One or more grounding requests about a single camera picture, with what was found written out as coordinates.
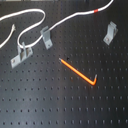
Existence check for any grey right cable clip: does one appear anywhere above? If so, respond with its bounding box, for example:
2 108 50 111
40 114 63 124
103 22 118 45

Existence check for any grey cable clip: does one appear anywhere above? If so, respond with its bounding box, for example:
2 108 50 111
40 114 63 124
11 43 33 68
40 27 53 49
103 22 118 45

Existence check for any grey middle cable clip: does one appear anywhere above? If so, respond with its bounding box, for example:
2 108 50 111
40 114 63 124
40 27 53 49

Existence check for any grey left cable clip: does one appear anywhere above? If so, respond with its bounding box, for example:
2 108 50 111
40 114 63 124
11 43 33 68

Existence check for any white cable with red band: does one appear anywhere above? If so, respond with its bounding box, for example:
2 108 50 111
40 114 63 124
0 0 115 51

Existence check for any orange hex key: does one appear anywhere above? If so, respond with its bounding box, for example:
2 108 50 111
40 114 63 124
59 58 97 86

